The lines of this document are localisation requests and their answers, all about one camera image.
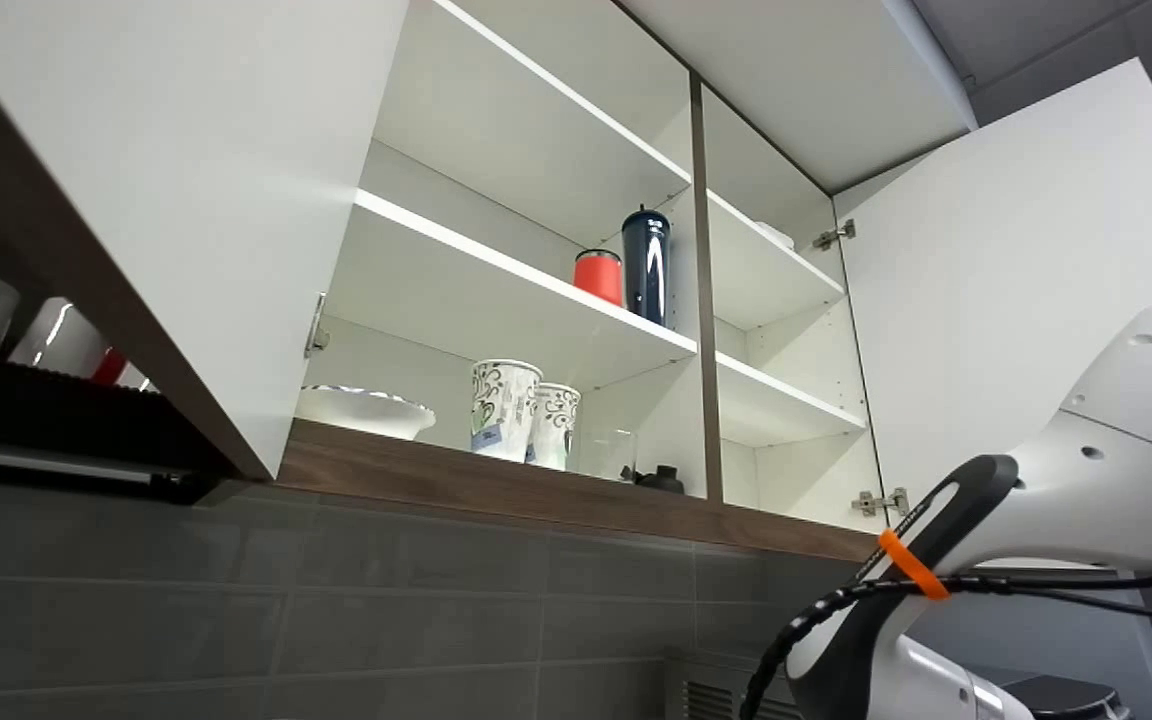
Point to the white cabinet door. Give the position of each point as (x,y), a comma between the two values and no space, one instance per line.
(998,270)

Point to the red cup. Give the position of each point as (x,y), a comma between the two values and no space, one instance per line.
(601,275)

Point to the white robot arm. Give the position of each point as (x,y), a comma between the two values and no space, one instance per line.
(1056,512)

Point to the small black object on shelf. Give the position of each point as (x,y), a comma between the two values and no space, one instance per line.
(658,478)

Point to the white upper cabinet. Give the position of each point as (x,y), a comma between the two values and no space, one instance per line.
(512,139)

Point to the dark blue tumbler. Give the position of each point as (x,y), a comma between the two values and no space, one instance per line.
(644,260)

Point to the white red mug right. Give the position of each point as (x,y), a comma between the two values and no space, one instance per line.
(66,340)

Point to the cabinet door hinge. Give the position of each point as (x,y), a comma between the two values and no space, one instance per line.
(883,503)

